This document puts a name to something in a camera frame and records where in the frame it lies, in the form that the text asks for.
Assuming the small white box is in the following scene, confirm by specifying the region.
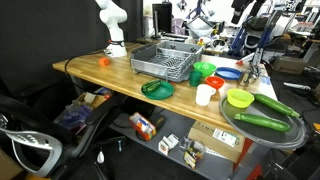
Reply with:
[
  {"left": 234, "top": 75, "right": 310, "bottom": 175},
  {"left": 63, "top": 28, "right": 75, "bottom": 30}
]
[{"left": 157, "top": 133, "right": 180, "bottom": 157}]

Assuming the dark green plastic plate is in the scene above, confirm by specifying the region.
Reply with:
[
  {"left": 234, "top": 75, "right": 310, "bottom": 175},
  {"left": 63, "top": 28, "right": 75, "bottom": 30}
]
[{"left": 140, "top": 79, "right": 175, "bottom": 101}]

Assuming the round gray metal tray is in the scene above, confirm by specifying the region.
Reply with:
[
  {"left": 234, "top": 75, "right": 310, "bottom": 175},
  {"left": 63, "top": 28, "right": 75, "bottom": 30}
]
[{"left": 218, "top": 94, "right": 308, "bottom": 149}]

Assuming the yellow-green plastic bowl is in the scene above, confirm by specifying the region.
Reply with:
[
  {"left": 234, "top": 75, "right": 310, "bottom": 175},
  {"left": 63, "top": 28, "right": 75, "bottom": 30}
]
[{"left": 226, "top": 88, "right": 256, "bottom": 109}]

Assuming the blue plastic plate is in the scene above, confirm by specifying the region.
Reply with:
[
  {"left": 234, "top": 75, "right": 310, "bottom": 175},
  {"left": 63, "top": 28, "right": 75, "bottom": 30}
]
[{"left": 214, "top": 66, "right": 243, "bottom": 81}]

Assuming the black computer monitor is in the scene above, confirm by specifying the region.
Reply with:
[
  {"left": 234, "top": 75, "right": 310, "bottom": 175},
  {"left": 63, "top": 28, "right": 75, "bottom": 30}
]
[{"left": 151, "top": 3, "right": 173, "bottom": 34}]

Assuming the black power cable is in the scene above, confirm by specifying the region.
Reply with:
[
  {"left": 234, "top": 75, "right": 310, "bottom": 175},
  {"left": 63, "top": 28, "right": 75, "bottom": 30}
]
[{"left": 63, "top": 49, "right": 108, "bottom": 95}]

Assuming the small orange block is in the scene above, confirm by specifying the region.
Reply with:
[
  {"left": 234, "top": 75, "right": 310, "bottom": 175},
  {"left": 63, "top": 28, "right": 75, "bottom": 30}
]
[{"left": 98, "top": 56, "right": 111, "bottom": 67}]

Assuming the orange plastic bowl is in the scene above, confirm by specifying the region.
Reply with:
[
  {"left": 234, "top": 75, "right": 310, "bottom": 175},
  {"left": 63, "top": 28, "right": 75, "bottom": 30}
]
[{"left": 204, "top": 75, "right": 226, "bottom": 90}]

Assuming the black office chair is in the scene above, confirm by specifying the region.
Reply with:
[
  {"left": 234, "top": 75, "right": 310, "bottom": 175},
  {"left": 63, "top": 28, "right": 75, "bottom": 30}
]
[{"left": 0, "top": 93, "right": 126, "bottom": 180}]

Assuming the gray wire dish rack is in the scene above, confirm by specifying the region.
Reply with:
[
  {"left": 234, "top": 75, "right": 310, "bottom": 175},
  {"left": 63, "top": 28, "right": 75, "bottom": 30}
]
[{"left": 129, "top": 46, "right": 196, "bottom": 83}]

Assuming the labelled brown cardboard box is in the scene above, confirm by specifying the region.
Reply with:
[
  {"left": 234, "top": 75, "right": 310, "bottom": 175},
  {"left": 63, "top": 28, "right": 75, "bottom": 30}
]
[{"left": 187, "top": 119, "right": 247, "bottom": 164}]

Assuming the white power strip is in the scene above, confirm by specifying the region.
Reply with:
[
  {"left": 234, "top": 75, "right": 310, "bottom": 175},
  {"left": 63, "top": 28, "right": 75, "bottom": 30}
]
[{"left": 283, "top": 81, "right": 313, "bottom": 91}]

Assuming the clear plastic container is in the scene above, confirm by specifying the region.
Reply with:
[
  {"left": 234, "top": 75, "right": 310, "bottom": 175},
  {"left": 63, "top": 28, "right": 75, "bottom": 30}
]
[{"left": 179, "top": 136, "right": 207, "bottom": 170}]

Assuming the long green cucumber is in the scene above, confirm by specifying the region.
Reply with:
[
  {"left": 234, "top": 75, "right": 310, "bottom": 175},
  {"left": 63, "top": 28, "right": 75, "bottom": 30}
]
[
  {"left": 253, "top": 93, "right": 301, "bottom": 118},
  {"left": 233, "top": 112, "right": 292, "bottom": 133}
]

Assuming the small black box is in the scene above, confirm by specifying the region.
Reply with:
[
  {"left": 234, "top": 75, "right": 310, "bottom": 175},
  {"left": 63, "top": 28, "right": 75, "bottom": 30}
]
[{"left": 148, "top": 113, "right": 167, "bottom": 132}]

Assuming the orange and white carton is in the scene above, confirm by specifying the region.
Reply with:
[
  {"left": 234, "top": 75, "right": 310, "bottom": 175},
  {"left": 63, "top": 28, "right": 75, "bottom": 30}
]
[{"left": 128, "top": 111, "right": 157, "bottom": 142}]

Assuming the dark green plastic cup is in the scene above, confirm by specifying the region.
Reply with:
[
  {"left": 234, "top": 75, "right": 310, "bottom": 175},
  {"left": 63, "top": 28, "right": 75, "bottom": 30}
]
[{"left": 189, "top": 70, "right": 203, "bottom": 88}]

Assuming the metal clamp stand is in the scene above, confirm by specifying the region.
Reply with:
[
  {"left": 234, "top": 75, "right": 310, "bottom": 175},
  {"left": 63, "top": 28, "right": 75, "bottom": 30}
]
[{"left": 248, "top": 9, "right": 284, "bottom": 79}]

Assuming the small steel pitcher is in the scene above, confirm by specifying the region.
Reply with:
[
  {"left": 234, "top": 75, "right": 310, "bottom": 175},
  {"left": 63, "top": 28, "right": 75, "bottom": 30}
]
[{"left": 239, "top": 68, "right": 259, "bottom": 88}]

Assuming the white plastic mug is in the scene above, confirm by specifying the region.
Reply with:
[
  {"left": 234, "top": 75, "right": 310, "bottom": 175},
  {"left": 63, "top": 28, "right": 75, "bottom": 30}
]
[{"left": 195, "top": 83, "right": 218, "bottom": 107}]

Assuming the clear plastic tub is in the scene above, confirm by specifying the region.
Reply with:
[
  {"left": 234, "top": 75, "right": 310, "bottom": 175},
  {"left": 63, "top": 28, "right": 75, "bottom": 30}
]
[{"left": 186, "top": 16, "right": 214, "bottom": 39}]

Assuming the gray lower table shelf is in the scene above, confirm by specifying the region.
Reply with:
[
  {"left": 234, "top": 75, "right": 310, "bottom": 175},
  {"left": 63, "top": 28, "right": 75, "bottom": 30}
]
[{"left": 109, "top": 106, "right": 268, "bottom": 180}]

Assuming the small green cucumber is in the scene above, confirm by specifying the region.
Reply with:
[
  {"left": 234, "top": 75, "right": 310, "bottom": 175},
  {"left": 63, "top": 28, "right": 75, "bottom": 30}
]
[
  {"left": 142, "top": 79, "right": 161, "bottom": 89},
  {"left": 145, "top": 84, "right": 162, "bottom": 93}
]

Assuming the open box of clutter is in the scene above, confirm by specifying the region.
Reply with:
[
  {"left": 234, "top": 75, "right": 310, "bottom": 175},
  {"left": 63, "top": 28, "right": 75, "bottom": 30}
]
[{"left": 54, "top": 87, "right": 113, "bottom": 134}]

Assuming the bright green plastic bowl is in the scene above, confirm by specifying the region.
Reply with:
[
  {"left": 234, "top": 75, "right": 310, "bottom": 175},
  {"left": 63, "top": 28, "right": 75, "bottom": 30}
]
[{"left": 192, "top": 61, "right": 218, "bottom": 79}]

